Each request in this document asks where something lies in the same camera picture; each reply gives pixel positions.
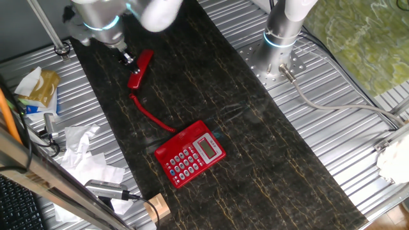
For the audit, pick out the black keyboard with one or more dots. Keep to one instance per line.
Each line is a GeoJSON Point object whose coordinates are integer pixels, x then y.
{"type": "Point", "coordinates": [16, 207]}

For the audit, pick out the white flat tissue paper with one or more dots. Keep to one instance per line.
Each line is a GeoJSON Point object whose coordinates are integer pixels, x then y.
{"type": "Point", "coordinates": [96, 172]}

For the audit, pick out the white crumpled cloth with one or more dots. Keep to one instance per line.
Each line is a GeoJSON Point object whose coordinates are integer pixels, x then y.
{"type": "Point", "coordinates": [394, 159]}

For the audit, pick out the green marbled sheet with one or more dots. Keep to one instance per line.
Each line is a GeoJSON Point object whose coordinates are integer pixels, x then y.
{"type": "Point", "coordinates": [367, 38]}

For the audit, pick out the red telephone base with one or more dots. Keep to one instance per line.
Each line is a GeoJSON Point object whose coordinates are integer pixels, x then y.
{"type": "Point", "coordinates": [172, 147]}

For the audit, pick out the white crumpled tissue paper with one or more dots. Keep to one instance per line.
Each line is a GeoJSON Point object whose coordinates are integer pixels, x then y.
{"type": "Point", "coordinates": [78, 140]}

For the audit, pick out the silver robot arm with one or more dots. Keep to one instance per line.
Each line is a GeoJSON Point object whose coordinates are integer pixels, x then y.
{"type": "Point", "coordinates": [99, 16]}

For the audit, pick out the red telephone handset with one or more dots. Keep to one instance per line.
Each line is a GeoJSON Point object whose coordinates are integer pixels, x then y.
{"type": "Point", "coordinates": [145, 59]}

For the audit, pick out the silver robot mounting plate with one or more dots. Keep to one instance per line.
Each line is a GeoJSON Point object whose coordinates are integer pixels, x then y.
{"type": "Point", "coordinates": [260, 80]}

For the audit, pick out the black marble pattern mat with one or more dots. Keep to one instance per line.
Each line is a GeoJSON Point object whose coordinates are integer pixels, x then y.
{"type": "Point", "coordinates": [255, 143]}

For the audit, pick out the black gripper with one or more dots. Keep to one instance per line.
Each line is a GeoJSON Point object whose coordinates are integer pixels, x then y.
{"type": "Point", "coordinates": [125, 56]}

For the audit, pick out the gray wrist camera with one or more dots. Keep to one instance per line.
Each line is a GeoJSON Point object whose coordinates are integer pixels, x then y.
{"type": "Point", "coordinates": [80, 35]}

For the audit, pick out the wooden block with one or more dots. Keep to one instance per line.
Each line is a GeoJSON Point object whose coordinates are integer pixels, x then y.
{"type": "Point", "coordinates": [163, 204]}

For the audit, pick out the small silver camera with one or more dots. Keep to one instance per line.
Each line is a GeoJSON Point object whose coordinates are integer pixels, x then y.
{"type": "Point", "coordinates": [50, 124]}

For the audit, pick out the metal frame beam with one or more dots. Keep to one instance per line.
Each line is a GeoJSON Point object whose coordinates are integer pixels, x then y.
{"type": "Point", "coordinates": [48, 182]}

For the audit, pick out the silver ribbed camera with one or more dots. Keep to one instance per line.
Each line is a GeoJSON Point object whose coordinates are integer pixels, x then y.
{"type": "Point", "coordinates": [105, 190]}

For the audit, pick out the aluminium camera pole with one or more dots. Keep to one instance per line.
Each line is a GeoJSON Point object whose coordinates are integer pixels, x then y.
{"type": "Point", "coordinates": [50, 30]}

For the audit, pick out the blue white tissue pack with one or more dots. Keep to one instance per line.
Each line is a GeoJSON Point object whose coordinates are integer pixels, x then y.
{"type": "Point", "coordinates": [41, 111]}

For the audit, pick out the yellow tissue box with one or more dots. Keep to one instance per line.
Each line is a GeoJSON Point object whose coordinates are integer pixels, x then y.
{"type": "Point", "coordinates": [44, 87]}

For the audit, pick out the aluminium frame bracket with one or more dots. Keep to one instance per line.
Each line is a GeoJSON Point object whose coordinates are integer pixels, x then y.
{"type": "Point", "coordinates": [383, 145]}

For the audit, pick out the orange tube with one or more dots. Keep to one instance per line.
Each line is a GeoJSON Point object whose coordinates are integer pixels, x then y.
{"type": "Point", "coordinates": [8, 115]}

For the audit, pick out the white tissue sheet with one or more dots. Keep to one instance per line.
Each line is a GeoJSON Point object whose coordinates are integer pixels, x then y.
{"type": "Point", "coordinates": [28, 81]}

